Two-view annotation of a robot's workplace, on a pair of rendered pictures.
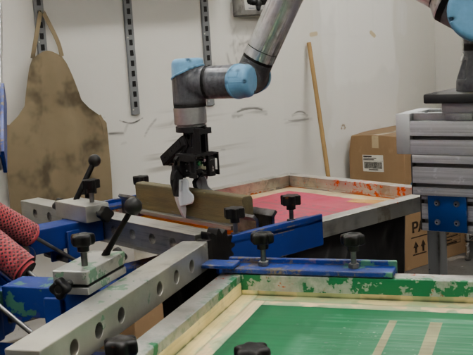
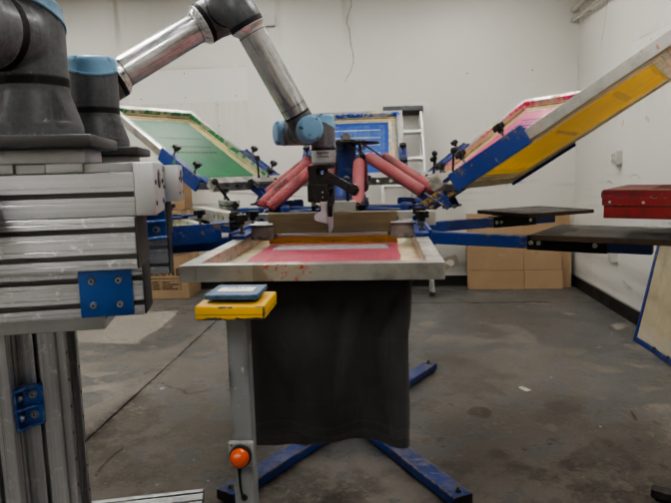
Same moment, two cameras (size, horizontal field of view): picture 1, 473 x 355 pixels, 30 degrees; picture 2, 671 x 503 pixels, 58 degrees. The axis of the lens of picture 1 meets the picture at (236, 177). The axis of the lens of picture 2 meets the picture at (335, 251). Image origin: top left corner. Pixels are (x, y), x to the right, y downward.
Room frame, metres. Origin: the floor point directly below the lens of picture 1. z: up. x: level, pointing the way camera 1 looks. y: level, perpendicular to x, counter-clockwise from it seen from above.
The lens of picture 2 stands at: (3.40, -1.23, 1.19)
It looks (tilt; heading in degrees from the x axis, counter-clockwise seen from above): 8 degrees down; 135
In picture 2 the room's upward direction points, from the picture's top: 2 degrees counter-clockwise
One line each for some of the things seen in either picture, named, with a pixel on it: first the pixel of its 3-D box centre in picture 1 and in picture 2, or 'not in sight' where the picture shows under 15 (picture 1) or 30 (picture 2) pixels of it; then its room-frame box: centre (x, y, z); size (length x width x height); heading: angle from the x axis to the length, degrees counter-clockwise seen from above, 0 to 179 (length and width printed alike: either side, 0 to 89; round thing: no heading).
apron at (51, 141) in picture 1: (55, 125); not in sight; (4.01, 0.81, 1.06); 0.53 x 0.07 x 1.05; 131
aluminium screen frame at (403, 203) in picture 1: (259, 210); (326, 249); (2.18, -0.05, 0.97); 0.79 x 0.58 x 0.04; 131
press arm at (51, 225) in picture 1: (60, 234); not in sight; (1.81, 0.37, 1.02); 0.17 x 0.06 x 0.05; 131
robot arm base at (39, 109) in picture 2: not in sight; (34, 109); (2.29, -0.84, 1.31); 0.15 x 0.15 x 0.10
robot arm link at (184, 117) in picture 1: (191, 116); (324, 158); (2.02, 0.09, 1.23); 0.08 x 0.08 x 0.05
